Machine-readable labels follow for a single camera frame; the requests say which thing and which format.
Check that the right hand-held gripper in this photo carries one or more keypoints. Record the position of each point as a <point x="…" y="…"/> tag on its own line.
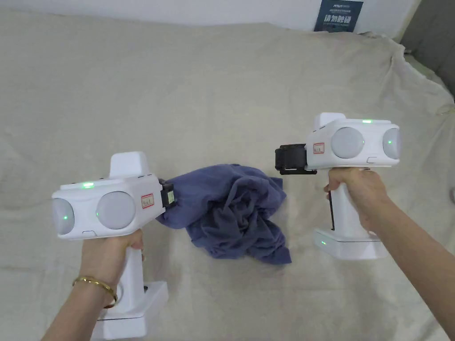
<point x="355" y="145"/>

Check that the dark blue shirt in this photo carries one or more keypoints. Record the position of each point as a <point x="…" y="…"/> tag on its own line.
<point x="231" y="213"/>

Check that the bed with beige sheet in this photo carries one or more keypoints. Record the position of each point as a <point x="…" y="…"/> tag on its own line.
<point x="142" y="88"/>

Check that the person's right forearm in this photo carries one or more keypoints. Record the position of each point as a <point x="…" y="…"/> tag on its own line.
<point x="416" y="263"/>

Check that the person's left forearm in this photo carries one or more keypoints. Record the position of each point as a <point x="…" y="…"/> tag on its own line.
<point x="81" y="312"/>

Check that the person's right hand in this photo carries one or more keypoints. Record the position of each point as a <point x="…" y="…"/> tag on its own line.
<point x="366" y="193"/>

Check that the grey padded headboard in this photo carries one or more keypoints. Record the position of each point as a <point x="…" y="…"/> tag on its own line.
<point x="437" y="42"/>

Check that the person's left hand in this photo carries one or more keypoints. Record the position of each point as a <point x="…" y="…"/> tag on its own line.
<point x="103" y="259"/>

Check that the dark blue printed sign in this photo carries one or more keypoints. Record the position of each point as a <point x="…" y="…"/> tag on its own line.
<point x="337" y="16"/>

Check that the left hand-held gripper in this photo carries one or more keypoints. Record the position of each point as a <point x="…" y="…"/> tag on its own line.
<point x="106" y="199"/>

